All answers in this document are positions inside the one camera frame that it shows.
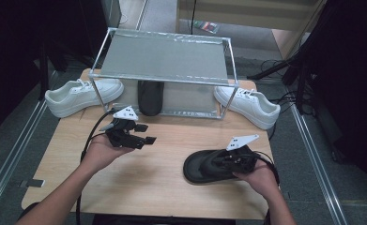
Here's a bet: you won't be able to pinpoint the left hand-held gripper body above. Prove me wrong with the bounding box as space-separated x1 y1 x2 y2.
105 105 142 150

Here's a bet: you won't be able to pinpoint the white sneaker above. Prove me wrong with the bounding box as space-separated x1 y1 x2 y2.
44 78 125 119
213 85 282 130

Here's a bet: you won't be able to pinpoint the thin black hanging cable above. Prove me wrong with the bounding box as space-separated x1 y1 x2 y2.
189 0 198 35

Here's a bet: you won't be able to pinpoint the black metal post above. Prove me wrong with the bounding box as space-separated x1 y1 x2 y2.
37 40 51 101

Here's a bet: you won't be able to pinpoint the black tripod stand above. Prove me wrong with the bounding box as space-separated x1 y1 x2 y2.
246 0 329 113

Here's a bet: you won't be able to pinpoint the beige wooden cabinet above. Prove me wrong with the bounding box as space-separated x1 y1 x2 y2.
175 0 328 60

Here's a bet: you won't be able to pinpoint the person's left hand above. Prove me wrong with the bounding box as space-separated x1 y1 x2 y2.
79 134 135 173

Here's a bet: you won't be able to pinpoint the black slipper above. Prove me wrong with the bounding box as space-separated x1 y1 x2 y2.
182 149 257 185
137 80 165 117

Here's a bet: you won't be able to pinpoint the colourful packet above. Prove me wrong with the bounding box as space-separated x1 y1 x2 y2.
192 20 220 35

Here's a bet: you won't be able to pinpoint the dark curtain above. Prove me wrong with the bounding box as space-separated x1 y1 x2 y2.
297 0 367 201
0 0 109 142

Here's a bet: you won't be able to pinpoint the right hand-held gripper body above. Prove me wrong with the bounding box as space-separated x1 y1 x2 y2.
213 134 260 174

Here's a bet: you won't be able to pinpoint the metal shoe rack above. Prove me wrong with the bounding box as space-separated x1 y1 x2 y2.
87 27 240 120

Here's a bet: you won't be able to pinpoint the grey metal cabinet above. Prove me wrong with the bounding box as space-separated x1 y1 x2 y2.
100 0 123 29

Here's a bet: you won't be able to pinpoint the person's right hand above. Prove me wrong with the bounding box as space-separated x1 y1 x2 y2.
232 158 281 201

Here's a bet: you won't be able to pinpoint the grey tape strip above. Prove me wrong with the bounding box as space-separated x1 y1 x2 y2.
19 178 46 188

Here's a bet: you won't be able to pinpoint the black floor cables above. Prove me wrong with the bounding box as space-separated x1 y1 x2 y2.
259 57 313 142

